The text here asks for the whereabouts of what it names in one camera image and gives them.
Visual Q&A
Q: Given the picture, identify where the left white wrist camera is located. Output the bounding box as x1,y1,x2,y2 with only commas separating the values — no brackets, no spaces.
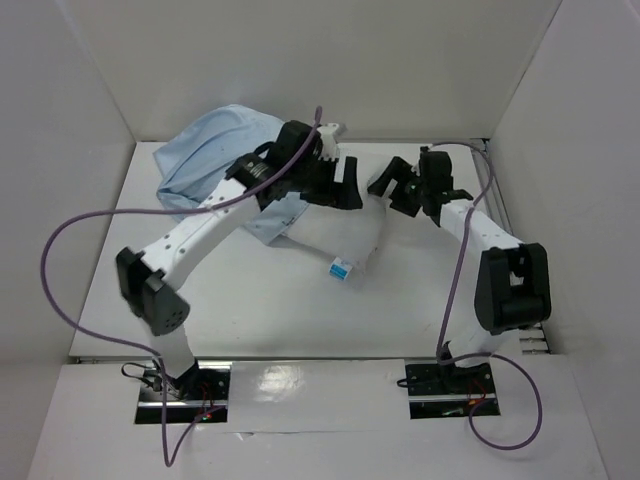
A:
317,123,346,162

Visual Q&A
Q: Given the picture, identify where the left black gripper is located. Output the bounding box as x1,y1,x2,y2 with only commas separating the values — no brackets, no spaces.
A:
287,151,360,209

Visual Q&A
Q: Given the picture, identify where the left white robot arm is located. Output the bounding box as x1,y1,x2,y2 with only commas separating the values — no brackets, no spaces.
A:
116,121,363,399

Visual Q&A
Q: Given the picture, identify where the white pillow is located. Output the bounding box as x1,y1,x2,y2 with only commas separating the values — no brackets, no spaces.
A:
283,143,419,282

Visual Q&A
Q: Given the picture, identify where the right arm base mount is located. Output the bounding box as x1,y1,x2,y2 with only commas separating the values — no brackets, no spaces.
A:
396,363,500,419

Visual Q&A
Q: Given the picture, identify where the light blue pillowcase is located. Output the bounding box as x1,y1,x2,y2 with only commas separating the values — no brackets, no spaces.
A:
154,104,311,245

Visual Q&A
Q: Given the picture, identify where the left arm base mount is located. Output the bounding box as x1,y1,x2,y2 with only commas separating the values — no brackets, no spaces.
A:
121,362,231,425

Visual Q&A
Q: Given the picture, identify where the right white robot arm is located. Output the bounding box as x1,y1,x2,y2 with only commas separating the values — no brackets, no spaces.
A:
368,146,552,392

